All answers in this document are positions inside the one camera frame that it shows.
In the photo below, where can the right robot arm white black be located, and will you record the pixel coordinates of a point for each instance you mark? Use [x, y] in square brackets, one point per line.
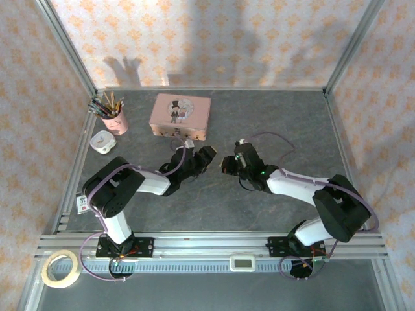
[291, 186]

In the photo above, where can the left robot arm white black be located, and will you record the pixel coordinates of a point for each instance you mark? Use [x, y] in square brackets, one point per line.
[152, 183]

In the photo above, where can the pink cartoon tin box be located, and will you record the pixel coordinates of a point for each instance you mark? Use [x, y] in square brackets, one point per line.
[180, 111]

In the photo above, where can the pink pencil cup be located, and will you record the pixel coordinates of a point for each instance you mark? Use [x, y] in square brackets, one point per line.
[116, 124]

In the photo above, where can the white digital display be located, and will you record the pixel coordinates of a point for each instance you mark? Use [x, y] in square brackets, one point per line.
[241, 263]

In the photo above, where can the yellow pencil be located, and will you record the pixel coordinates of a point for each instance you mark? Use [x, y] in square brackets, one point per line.
[113, 101]
[108, 103]
[119, 105]

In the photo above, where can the dark pencil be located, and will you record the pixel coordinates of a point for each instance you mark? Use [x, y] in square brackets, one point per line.
[96, 112]
[101, 104]
[97, 109]

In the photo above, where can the white printed card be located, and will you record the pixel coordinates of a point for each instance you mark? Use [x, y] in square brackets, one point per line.
[82, 204]

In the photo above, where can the masking tape roll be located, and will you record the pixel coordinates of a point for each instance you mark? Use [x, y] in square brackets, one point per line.
[48, 278]

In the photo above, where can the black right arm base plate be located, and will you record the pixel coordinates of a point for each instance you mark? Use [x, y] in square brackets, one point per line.
[277, 245]

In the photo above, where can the long aluminium mounting rail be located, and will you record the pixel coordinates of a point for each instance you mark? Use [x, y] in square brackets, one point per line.
[207, 244]

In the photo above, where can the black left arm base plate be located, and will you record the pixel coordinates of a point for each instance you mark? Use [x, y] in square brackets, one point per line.
[144, 246]

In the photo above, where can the aluminium side rail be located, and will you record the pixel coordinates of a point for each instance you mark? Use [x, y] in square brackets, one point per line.
[73, 181]
[347, 155]

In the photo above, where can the aluminium frame post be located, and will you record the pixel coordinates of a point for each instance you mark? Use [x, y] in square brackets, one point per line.
[355, 45]
[69, 45]

